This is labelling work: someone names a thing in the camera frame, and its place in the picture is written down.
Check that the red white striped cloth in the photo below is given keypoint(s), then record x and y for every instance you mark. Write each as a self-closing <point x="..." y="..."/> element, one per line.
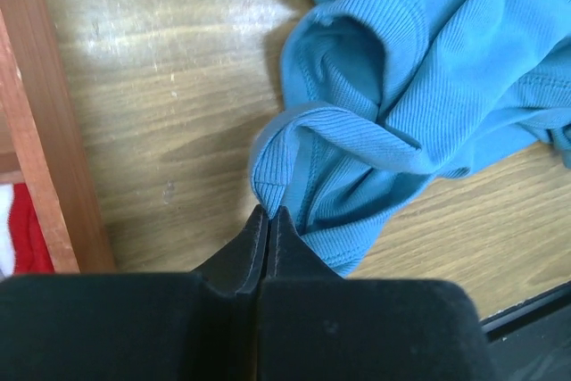
<point x="23" y="247"/>

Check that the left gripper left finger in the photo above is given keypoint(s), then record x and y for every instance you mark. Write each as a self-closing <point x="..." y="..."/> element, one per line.
<point x="195" y="325"/>

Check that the orange compartment organizer box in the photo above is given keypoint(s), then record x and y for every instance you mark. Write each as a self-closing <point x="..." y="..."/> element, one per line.
<point x="47" y="151"/>

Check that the grey-blue tank top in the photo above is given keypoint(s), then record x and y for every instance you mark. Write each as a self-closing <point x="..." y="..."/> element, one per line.
<point x="383" y="96"/>

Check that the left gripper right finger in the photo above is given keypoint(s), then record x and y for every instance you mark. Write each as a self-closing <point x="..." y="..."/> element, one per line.
<point x="315" y="325"/>

